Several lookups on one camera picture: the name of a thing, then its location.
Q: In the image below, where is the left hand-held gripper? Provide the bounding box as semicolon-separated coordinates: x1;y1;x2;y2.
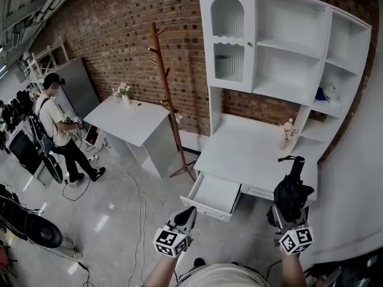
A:
153;206;198;258

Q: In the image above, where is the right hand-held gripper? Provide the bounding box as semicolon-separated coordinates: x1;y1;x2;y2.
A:
267;204;315;255

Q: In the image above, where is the black umbrella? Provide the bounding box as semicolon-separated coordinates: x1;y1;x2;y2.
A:
272;155;315;222

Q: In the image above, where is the white drawer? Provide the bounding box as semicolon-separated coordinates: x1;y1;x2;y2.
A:
241;185;281;201
180;172;242;223

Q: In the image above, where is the person's left forearm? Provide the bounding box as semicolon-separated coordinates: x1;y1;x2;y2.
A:
143;254;178;287

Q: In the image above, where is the person's right forearm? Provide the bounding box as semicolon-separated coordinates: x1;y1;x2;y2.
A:
279;248;306;287

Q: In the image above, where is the white closed drawer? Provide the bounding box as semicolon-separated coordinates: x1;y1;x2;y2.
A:
241;185;281;201

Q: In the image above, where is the person's own torso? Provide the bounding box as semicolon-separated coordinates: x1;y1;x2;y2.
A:
179;263;264;287

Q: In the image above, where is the pink flower vase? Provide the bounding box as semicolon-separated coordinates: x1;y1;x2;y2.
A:
279;118;299;151

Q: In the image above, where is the white box red interior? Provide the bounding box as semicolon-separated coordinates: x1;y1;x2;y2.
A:
84;124;101;148

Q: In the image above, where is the white plush toy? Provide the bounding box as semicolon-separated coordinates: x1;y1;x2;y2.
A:
323;82;342;103

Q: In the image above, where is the white flower vase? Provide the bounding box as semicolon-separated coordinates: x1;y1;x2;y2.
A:
112;81;132;107

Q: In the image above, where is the white hutch shelf cabinet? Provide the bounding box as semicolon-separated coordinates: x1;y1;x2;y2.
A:
197;0;373;145

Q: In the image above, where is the brown wooden coat rack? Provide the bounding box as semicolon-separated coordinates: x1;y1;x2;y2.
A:
147;22;198;182

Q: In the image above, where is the black office chair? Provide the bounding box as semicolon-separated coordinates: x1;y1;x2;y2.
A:
8;130;45;185

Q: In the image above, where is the grey metal cabinet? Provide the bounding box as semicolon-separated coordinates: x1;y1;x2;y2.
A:
49;57;101;122

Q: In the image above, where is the white metal shelf rack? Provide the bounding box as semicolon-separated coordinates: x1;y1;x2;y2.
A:
22;36;69;83

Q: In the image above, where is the long white cable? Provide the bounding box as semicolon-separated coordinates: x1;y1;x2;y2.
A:
100;158;148;287

